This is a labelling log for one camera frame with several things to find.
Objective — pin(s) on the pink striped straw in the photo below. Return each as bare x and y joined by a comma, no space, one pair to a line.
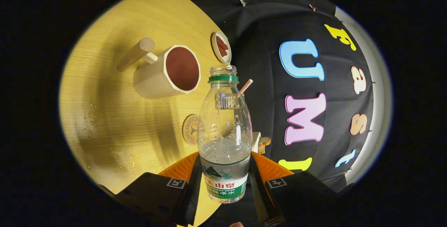
246,86

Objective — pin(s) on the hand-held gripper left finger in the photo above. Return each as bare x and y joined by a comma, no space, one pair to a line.
195,199

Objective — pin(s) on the black backdrop cloth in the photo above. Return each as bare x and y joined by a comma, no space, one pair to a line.
265,80

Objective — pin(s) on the white toaster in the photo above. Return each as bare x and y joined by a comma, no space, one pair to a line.
255,141

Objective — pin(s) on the clear plastic bottle green label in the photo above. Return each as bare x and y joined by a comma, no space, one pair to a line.
223,171

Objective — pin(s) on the wooden table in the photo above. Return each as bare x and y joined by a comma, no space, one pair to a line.
104,97

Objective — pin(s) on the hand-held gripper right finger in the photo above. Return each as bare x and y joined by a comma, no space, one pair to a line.
260,199

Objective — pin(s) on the brown food piece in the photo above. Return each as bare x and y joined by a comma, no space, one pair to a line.
222,42
223,51

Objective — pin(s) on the clear drinking glass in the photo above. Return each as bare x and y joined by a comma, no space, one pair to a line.
228,101

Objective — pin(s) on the toasted bread slice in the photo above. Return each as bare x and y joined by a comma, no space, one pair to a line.
261,150
264,141

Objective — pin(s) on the round white plate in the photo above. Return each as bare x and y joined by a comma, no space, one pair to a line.
214,47

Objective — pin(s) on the round printed coaster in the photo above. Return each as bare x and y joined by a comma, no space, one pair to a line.
189,129

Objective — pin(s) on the pink clip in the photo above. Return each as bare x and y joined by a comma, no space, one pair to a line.
312,7

